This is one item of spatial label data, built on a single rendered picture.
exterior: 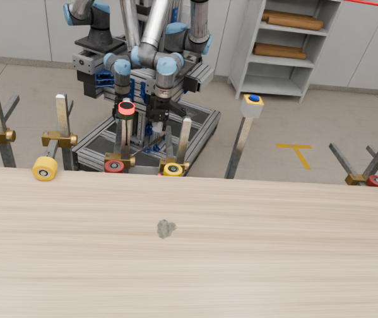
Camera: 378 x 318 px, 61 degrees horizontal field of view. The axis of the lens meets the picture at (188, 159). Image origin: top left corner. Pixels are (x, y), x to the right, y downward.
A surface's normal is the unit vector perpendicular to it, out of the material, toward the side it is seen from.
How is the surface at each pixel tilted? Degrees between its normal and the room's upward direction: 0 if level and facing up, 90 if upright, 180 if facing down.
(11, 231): 0
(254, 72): 90
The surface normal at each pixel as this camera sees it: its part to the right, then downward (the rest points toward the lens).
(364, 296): 0.15, -0.77
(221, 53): 0.14, 0.64
